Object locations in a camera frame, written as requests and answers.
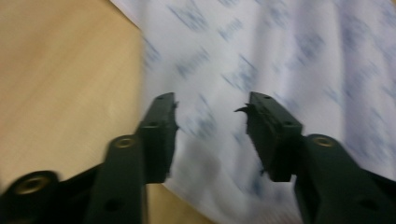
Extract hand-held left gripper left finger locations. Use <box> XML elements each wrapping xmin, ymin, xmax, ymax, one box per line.
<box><xmin>136</xmin><ymin>91</ymin><xmax>179</xmax><ymax>185</ymax></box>

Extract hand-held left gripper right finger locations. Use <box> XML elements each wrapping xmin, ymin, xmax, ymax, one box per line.
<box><xmin>234</xmin><ymin>91</ymin><xmax>304</xmax><ymax>183</ymax></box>

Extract white cloth with blue print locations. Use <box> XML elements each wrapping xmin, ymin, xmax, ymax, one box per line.
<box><xmin>108</xmin><ymin>0</ymin><xmax>396</xmax><ymax>224</ymax></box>

